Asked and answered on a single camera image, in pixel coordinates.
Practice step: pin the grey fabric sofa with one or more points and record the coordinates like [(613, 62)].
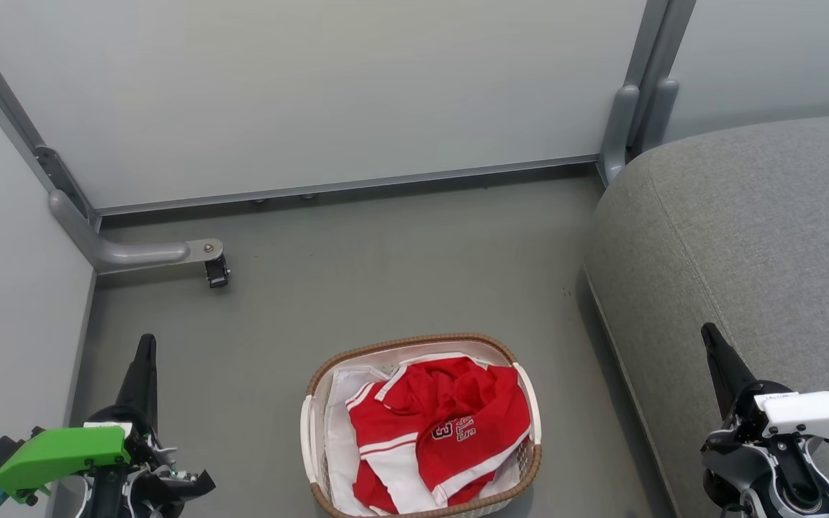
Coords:
[(745, 237)]

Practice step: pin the white laundry basket brown rim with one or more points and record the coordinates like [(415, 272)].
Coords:
[(306, 439)]

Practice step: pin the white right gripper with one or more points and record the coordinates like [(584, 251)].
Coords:
[(810, 417)]

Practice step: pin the white garment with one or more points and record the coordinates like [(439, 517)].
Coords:
[(339, 432)]

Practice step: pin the red white sports jersey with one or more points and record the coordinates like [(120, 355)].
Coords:
[(450, 403)]

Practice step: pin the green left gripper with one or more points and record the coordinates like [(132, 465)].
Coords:
[(62, 453)]

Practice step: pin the grey partition foot with caster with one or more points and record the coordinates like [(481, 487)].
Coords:
[(134, 253)]

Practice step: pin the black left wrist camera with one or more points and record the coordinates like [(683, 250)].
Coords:
[(4, 453)]

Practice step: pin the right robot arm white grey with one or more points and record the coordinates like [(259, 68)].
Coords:
[(767, 489)]

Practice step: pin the grey partition post with foot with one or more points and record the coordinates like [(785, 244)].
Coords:
[(648, 72)]

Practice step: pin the grey partition corner post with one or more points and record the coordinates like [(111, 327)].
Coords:
[(19, 122)]

